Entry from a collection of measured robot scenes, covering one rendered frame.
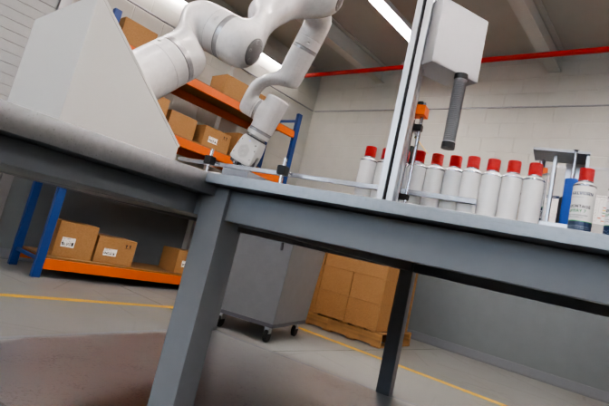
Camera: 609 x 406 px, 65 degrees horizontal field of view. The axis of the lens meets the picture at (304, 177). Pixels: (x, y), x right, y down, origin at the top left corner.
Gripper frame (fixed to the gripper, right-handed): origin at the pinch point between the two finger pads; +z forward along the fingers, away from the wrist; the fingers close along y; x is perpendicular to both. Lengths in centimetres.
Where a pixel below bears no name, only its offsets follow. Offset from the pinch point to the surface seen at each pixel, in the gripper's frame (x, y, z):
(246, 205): -61, 54, -4
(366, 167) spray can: -3, 44, -25
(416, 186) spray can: -3, 60, -27
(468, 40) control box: -9, 54, -69
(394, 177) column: -17, 59, -25
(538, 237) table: -65, 99, -24
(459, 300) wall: 463, 18, 31
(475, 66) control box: -6, 59, -64
